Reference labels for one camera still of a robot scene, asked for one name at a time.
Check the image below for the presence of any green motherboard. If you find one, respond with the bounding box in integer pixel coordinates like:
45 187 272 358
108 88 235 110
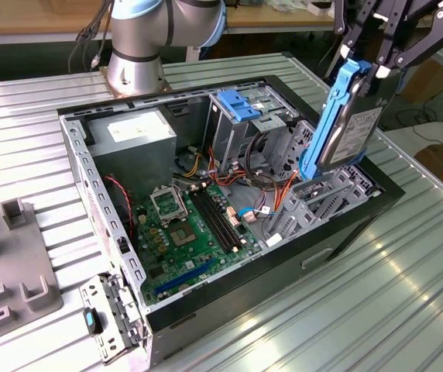
134 181 263 307

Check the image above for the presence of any metal socket cover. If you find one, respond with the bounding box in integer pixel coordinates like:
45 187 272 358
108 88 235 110
149 184 190 226

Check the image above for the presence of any blue expansion slot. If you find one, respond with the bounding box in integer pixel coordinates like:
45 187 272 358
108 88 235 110
155 259 215 295

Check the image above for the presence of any grey metal disk bay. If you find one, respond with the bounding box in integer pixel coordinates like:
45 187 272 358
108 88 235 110
263 170 381 249

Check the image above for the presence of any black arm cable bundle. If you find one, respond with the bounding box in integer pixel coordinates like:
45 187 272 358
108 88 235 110
74 0 115 71

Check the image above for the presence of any grey power supply unit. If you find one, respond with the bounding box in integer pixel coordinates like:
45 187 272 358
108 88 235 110
84 112 178 202

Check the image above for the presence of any black open PC case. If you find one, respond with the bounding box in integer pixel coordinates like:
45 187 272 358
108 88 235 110
57 73 407 363

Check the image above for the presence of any black and blue latch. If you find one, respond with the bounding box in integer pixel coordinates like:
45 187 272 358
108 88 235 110
83 305 105 335

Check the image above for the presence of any light blue board wire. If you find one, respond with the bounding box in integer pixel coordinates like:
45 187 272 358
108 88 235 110
238 207 273 225

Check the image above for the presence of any silver slot cover flap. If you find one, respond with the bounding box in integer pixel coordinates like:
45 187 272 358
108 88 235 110
78 270 149 363

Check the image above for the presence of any blue plastic drive latch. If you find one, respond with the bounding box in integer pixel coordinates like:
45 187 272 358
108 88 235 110
218 89 263 122

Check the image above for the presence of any black RAM slot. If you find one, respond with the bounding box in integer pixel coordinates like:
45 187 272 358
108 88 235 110
199 189 239 252
203 188 245 250
194 190 235 253
190 190 231 256

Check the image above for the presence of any orange power wire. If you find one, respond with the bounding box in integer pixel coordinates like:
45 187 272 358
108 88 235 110
273 172 299 217

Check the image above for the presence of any white device on desk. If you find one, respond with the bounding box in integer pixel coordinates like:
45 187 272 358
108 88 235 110
308 2 335 16

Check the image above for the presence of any grey parts rack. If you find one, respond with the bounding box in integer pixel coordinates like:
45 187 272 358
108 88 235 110
0 197 66 346

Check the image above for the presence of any mixed colour wire bundle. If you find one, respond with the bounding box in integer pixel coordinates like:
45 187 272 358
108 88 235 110
173 145 284 195

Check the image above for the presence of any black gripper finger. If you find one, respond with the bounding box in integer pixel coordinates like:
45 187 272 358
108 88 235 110
333 0 381 57
374 0 443 81

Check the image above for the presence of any silver optical drive cage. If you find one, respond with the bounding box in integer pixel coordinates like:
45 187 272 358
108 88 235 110
201 87 300 175

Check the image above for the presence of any perforated grey metal panel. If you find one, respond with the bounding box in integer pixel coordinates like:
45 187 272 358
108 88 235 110
279 119 379 195

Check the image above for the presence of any hard disk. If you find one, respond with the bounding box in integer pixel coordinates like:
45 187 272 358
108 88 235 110
297 58 384 183

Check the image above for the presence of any red and black fan wire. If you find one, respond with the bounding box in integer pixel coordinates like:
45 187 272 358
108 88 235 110
103 174 136 237

